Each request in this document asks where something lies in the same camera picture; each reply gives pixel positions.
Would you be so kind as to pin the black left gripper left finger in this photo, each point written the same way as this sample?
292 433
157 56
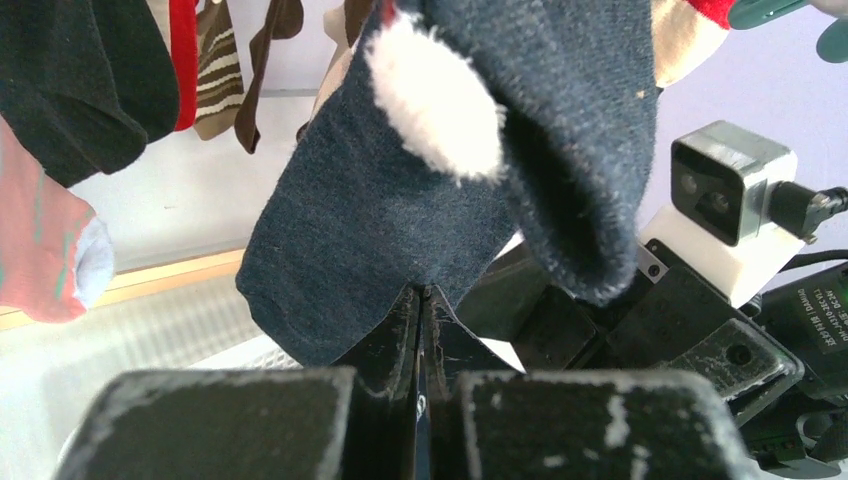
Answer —
385 358

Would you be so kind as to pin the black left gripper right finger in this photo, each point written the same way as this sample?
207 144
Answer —
454 360

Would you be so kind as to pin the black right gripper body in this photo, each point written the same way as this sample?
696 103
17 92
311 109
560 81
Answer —
669 318

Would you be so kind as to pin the navy blue sock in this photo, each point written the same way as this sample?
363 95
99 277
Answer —
355 216

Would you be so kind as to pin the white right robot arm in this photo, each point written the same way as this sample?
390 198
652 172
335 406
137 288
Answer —
803 435

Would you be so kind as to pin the white plastic basket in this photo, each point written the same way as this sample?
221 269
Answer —
259 353

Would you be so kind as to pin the navy sock striped cuff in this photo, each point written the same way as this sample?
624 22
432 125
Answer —
685 33

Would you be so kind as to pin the brown striped sock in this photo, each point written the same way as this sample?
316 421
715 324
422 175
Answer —
220 88

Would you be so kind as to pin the black hanging sock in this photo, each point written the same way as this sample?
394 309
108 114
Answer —
86 86

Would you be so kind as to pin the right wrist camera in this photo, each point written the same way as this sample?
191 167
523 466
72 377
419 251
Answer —
718 222

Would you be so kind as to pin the wooden hanging rack frame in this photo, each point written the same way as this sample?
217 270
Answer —
137 283

